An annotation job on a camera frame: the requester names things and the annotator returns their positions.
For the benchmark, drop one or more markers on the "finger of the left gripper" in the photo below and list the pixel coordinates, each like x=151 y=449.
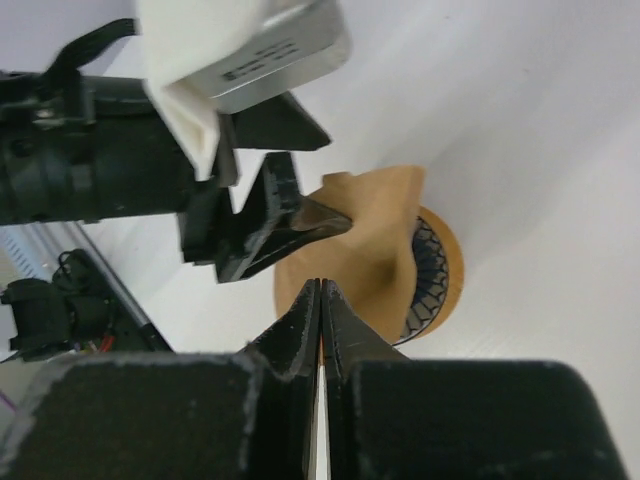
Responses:
x=275 y=221
x=280 y=123

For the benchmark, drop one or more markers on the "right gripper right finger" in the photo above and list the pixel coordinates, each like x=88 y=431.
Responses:
x=391 y=417

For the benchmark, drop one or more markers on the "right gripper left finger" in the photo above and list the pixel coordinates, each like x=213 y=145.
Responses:
x=246 y=415

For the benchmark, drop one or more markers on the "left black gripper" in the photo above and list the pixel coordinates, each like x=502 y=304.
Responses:
x=95 y=148

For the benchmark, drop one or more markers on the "blue ribbed dripper cone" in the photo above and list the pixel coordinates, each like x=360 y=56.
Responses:
x=432 y=282

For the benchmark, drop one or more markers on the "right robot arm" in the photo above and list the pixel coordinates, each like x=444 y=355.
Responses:
x=70 y=315

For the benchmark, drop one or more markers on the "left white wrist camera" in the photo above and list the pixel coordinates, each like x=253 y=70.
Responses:
x=204 y=58

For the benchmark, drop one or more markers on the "grey slotted cable duct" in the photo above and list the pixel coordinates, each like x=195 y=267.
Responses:
x=26 y=253

